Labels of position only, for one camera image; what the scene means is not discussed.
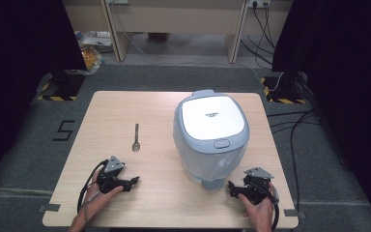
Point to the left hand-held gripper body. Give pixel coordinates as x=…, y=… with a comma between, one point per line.
x=110, y=178

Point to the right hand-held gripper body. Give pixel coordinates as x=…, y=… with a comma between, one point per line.
x=257, y=188

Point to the metal spoon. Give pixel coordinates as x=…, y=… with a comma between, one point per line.
x=136, y=141

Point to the light blue trash bin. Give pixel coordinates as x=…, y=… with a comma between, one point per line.
x=211, y=135

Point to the person's left hand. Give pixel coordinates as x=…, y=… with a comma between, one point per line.
x=99, y=199

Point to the person's right hand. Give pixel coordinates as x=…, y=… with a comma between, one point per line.
x=258, y=213

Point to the grey tape piece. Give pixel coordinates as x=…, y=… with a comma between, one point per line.
x=293, y=213
x=50, y=208

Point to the black tape floor mark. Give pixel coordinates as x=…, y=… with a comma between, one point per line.
x=63, y=130

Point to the black stand base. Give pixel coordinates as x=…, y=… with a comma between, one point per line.
x=283, y=88
x=65, y=85

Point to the clear plastic bag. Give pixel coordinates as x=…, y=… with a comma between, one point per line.
x=91, y=51

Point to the black curtain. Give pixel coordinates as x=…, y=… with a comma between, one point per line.
x=344, y=80
x=22, y=64

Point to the beige wooden desk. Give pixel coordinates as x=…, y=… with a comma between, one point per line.
x=174, y=16

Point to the white power strip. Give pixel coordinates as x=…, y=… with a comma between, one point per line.
x=259, y=3

